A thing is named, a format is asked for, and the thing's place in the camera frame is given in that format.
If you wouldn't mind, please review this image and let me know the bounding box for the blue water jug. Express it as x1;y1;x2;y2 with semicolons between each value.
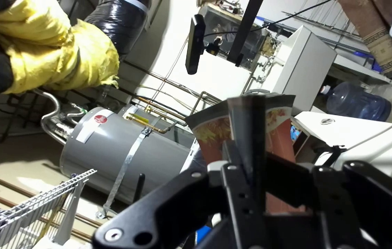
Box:
326;82;392;122

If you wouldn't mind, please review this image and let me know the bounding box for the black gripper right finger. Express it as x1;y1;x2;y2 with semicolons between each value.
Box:
316;161;392;249

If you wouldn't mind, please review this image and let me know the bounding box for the orange blue magazine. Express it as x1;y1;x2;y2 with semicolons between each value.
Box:
184;94;308;217

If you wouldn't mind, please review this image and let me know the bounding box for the grey water heater tank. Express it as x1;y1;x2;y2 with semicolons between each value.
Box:
60;107;193;204

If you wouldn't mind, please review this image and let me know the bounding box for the white wire shelf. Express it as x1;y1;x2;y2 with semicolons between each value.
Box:
0;169;96;249

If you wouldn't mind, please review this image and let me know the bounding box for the yellow insulation wrap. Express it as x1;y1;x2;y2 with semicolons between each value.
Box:
0;0;119;94

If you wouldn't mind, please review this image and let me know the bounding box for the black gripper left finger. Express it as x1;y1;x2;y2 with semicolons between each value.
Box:
91;161;226;249

